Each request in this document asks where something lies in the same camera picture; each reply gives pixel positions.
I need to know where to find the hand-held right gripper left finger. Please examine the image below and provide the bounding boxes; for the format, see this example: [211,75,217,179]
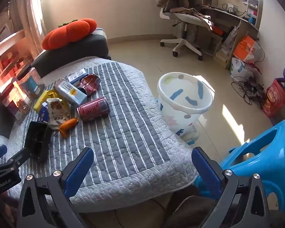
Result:
[16,147,94,228]

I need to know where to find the orange pumpkin cushion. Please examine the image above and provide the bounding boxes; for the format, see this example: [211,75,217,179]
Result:
[42,18,98,51]

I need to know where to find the flat blue box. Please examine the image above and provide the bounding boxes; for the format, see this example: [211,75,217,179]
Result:
[68,68,89,84]

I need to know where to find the stack of books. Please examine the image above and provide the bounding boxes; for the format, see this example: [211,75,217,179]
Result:
[214,41,233,69]

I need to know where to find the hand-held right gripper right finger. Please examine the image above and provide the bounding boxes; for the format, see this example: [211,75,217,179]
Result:
[191,146,270,228]

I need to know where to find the wooden desk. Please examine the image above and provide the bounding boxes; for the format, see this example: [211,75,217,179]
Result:
[199,0,264,69]

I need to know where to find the white patterned bucket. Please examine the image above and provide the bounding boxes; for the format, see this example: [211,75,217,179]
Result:
[157,72,213,145]

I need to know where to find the orange cardboard box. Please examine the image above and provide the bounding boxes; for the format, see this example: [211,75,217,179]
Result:
[233,35,258,62]

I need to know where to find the light curtain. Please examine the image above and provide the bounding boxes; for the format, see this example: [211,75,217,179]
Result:
[14,0,47,60]

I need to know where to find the light blue carton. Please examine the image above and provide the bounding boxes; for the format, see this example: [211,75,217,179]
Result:
[54,78,88,106]

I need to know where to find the blue plastic stool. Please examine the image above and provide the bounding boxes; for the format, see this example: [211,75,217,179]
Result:
[193,120,285,219]

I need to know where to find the black plastic tray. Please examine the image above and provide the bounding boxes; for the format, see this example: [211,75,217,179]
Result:
[24,121,53,163]

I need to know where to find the crushed red can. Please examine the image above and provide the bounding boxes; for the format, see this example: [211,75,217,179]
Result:
[76,74,101,96]

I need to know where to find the white snack packet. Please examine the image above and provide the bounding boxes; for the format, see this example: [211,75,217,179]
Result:
[46,97,72,130]

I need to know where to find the shelf unit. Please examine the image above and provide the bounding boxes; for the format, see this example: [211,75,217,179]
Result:
[0,30,35,93]

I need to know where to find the red printed bag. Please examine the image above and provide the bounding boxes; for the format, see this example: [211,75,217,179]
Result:
[261,78,285,119]

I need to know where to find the dark grey cushion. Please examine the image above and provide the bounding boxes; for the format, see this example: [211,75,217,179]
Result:
[31,28,112,78]

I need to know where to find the black cable bundle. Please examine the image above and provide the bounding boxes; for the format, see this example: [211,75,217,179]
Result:
[231,76,268,105]

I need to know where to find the yellow green sponge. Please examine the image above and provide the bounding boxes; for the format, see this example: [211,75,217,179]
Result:
[33,90,50,112]

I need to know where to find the orange wrapper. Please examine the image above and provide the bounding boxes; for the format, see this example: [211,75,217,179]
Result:
[53,117,79,139]

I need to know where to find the small blue white carton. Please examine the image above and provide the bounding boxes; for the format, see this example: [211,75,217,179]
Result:
[37,106,50,125]

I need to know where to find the beige cloth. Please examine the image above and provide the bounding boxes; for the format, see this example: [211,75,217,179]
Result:
[171,7,214,31]

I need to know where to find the clear packet brown contents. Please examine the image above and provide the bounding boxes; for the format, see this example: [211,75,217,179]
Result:
[1,87,35,124]

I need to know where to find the white plastic bag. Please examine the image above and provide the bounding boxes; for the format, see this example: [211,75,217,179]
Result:
[230,57,254,82]

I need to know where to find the white office chair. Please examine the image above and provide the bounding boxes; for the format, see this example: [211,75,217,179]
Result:
[160,0,211,61]

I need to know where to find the grey striped quilt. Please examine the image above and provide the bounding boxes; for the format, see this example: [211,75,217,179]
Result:
[0,56,197,206]

